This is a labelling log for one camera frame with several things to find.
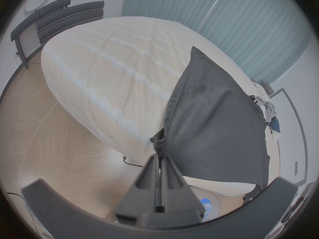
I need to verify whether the grey bedside table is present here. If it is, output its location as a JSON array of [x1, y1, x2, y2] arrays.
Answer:
[[259, 80, 275, 94]]

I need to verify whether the dark grey dressing table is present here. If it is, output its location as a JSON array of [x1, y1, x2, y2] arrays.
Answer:
[[10, 0, 72, 70]]

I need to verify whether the white printed pillow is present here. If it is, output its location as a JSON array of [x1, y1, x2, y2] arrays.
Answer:
[[252, 82, 271, 101]]

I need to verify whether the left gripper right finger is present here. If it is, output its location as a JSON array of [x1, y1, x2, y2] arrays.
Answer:
[[160, 156, 206, 221]]

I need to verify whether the dark grey chest of drawers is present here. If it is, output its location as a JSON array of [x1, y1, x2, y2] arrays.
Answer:
[[36, 1, 104, 45]]

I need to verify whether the pile of clothes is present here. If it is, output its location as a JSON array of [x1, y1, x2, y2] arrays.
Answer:
[[249, 95, 282, 144]]

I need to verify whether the bed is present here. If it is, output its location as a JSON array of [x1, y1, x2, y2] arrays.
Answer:
[[40, 16, 307, 199]]

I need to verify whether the black cable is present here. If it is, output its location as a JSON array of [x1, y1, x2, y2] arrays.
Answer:
[[6, 192, 36, 224], [123, 154, 144, 168]]

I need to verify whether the black garment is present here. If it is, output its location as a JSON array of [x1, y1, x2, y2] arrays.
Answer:
[[149, 46, 271, 203]]

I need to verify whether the blue-green curtain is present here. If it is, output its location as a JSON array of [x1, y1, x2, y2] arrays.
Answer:
[[121, 0, 228, 32], [197, 0, 312, 84]]

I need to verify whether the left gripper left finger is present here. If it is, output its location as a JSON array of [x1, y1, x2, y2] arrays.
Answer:
[[115, 155, 160, 225]]

